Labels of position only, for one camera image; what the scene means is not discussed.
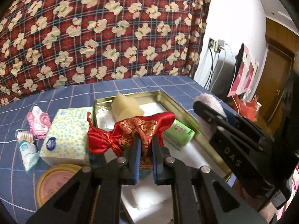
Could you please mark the cotton swab packet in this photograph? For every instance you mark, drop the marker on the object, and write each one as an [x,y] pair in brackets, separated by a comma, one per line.
[29,153]

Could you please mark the brown wooden door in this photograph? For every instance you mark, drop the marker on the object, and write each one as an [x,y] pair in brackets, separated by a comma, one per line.
[281,58]

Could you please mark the pink white small sock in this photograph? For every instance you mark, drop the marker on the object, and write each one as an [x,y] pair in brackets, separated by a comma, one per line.
[39,122]

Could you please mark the tissue pack with blue dots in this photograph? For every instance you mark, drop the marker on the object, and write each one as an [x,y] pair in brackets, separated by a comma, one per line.
[67,140]

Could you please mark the green small tissue packet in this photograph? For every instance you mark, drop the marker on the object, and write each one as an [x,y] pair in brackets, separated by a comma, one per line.
[179,135]

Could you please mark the yellow sponge wedge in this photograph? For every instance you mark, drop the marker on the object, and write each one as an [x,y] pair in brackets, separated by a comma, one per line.
[124,107]

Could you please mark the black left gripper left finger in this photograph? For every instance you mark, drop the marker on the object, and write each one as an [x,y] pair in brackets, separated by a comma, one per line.
[93,195]

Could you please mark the blue checked bed sheet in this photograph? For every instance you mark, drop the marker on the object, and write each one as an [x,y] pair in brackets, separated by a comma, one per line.
[154,94]

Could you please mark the round gold pink tin lid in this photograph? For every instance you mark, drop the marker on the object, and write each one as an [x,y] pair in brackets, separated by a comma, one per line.
[53,180]

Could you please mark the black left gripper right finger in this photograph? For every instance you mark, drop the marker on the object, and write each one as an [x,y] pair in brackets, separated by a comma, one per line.
[199,195]

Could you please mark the white wall socket with plugs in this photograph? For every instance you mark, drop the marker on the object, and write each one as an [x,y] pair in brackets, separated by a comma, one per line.
[216,45]

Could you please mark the red plaid bear quilt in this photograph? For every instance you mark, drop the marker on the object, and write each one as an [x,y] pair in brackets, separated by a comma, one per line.
[47,44]

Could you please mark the red gold satin pouch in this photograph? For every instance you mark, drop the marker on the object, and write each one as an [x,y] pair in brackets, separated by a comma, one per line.
[122,135]

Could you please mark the red plastic bag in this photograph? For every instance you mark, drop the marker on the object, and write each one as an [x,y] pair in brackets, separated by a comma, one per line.
[247,109]

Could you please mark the red white paper bag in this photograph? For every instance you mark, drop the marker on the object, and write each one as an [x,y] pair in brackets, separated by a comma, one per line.
[246,69]

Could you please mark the fluffy white pink plush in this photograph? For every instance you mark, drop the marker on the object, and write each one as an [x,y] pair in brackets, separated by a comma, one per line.
[207,108]

